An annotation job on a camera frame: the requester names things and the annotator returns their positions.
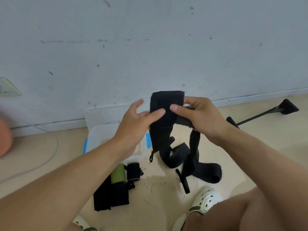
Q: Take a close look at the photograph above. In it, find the person's left forearm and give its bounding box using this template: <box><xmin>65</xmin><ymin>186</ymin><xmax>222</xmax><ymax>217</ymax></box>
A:
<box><xmin>0</xmin><ymin>138</ymin><xmax>135</xmax><ymax>231</ymax></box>

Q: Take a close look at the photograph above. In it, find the person's white clog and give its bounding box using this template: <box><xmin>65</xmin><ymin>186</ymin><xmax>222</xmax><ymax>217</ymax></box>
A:
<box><xmin>172</xmin><ymin>187</ymin><xmax>223</xmax><ymax>231</ymax></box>
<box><xmin>72</xmin><ymin>215</ymin><xmax>98</xmax><ymax>231</ymax></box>

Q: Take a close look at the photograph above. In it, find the person's right hand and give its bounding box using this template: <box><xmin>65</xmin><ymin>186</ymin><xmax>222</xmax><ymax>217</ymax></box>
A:
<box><xmin>170</xmin><ymin>96</ymin><xmax>232</xmax><ymax>146</ymax></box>

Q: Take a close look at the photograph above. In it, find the long black folded cloth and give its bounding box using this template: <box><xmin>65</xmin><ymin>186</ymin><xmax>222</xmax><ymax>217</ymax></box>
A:
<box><xmin>93</xmin><ymin>175</ymin><xmax>112</xmax><ymax>212</ymax></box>

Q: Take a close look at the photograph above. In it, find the person's right forearm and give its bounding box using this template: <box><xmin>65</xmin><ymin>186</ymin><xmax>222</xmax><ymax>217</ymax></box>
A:
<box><xmin>214</xmin><ymin>124</ymin><xmax>308</xmax><ymax>231</ymax></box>

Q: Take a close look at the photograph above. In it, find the white wall socket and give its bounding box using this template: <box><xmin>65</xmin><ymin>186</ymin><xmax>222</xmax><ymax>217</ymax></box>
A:
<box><xmin>0</xmin><ymin>77</ymin><xmax>22</xmax><ymax>97</ymax></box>

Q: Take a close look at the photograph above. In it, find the black rolled strap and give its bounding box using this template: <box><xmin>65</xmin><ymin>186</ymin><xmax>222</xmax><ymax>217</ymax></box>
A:
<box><xmin>124</xmin><ymin>162</ymin><xmax>144</xmax><ymax>190</ymax></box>

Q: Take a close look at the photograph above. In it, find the black metal stand leg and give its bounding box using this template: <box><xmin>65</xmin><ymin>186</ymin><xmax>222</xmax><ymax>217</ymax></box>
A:
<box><xmin>226</xmin><ymin>99</ymin><xmax>300</xmax><ymax>129</ymax></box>

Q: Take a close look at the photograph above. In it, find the white cable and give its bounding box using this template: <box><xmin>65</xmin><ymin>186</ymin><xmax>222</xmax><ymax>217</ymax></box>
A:
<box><xmin>0</xmin><ymin>125</ymin><xmax>60</xmax><ymax>184</ymax></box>

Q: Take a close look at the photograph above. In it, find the person's right white clog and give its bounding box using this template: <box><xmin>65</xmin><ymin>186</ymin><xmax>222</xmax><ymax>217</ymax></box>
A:
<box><xmin>172</xmin><ymin>187</ymin><xmax>223</xmax><ymax>231</ymax></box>

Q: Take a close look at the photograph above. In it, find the person's right leg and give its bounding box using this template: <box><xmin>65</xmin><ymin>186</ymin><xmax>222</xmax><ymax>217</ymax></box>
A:
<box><xmin>185</xmin><ymin>187</ymin><xmax>287</xmax><ymax>231</ymax></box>

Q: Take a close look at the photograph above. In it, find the black strap harness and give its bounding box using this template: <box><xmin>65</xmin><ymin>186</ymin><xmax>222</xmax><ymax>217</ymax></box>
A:
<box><xmin>149</xmin><ymin>90</ymin><xmax>222</xmax><ymax>194</ymax></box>

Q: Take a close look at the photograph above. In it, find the clear plastic storage box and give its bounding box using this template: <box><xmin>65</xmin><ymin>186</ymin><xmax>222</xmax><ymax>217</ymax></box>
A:
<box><xmin>85</xmin><ymin>104</ymin><xmax>152</xmax><ymax>164</ymax></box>

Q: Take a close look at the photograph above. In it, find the green rolled cloth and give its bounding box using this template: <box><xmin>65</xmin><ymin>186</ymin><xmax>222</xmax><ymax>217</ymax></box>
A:
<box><xmin>110</xmin><ymin>163</ymin><xmax>126</xmax><ymax>184</ymax></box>

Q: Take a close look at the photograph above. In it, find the person's left white clog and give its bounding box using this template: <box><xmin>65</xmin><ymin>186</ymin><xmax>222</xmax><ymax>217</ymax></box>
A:
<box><xmin>72</xmin><ymin>215</ymin><xmax>98</xmax><ymax>231</ymax></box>

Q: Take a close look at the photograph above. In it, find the orange round object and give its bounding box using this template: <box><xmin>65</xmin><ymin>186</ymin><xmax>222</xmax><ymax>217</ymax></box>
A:
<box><xmin>0</xmin><ymin>118</ymin><xmax>13</xmax><ymax>157</ymax></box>

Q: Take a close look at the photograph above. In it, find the short black folded cloth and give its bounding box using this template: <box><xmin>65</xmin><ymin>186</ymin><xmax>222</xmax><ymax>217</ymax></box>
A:
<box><xmin>111</xmin><ymin>181</ymin><xmax>130</xmax><ymax>207</ymax></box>

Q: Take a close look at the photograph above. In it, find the person's left hand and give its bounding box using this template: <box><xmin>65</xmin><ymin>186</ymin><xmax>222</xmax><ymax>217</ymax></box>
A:
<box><xmin>113</xmin><ymin>99</ymin><xmax>166</xmax><ymax>161</ymax></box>

